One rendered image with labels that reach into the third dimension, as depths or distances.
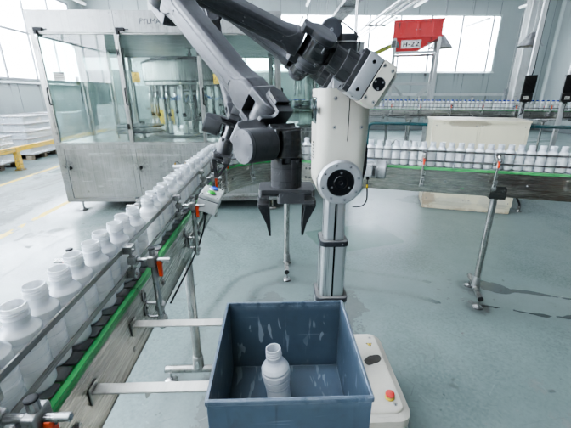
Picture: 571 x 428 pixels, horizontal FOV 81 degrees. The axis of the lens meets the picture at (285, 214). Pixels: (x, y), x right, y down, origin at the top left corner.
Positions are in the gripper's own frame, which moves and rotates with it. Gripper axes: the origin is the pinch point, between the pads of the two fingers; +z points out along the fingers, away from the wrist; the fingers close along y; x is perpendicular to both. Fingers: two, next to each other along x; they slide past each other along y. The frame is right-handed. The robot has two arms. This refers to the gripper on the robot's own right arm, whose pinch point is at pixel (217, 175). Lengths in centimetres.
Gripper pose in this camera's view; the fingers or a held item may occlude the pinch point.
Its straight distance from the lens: 133.0
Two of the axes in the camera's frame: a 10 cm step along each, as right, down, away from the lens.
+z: -3.5, 8.9, 3.1
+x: 9.4, 3.2, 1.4
